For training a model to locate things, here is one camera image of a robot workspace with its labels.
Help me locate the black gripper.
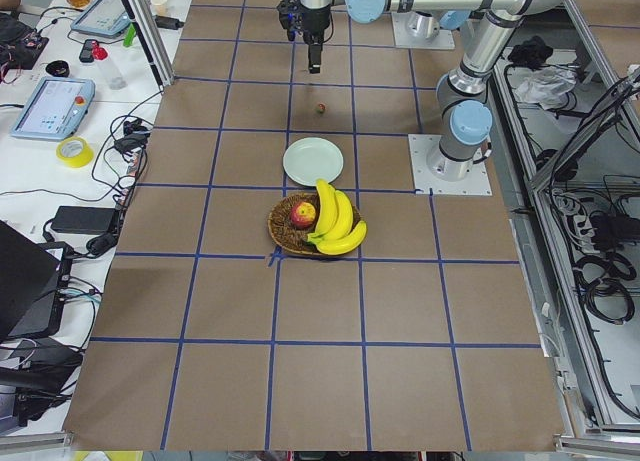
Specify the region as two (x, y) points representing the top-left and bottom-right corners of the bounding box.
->
(301, 6), (331, 74)

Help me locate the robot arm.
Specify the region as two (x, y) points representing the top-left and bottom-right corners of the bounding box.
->
(277, 0), (563, 182)

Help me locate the light green plate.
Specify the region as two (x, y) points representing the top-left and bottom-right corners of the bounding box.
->
(283, 137), (344, 186)

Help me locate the white paper cup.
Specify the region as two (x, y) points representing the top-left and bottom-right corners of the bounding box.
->
(149, 0), (168, 16)

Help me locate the red apple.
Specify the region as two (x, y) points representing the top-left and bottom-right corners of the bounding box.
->
(289, 201), (317, 229)

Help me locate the yellow banana bunch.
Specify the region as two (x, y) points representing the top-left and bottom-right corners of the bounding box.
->
(307, 179), (368, 256)

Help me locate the brown wicker basket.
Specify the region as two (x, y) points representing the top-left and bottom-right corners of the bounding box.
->
(268, 191), (361, 256)

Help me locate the clear bottle red cap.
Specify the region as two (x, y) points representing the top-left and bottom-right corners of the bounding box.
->
(92, 42), (127, 90)

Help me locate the teach pendant far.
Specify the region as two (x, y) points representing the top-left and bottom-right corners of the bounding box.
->
(70, 0), (130, 38)

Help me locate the teach pendant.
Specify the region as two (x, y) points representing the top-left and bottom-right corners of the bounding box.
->
(70, 0), (130, 38)
(10, 77), (95, 142)

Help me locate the yellow tape roll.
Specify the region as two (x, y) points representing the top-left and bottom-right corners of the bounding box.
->
(56, 136), (94, 168)

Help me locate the teach pendant near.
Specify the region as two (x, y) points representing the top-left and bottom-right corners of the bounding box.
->
(10, 77), (95, 142)

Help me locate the black power adapter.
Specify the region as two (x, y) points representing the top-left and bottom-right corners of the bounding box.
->
(51, 206), (118, 235)

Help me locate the black laptop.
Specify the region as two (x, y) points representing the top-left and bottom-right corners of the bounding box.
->
(1, 223), (72, 341)

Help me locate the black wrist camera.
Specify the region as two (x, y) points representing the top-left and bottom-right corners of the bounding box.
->
(277, 0), (299, 41)

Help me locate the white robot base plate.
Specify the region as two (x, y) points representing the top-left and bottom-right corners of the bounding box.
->
(408, 134), (492, 196)

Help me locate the aluminium frame post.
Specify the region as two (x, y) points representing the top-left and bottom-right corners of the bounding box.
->
(121, 0), (174, 88)

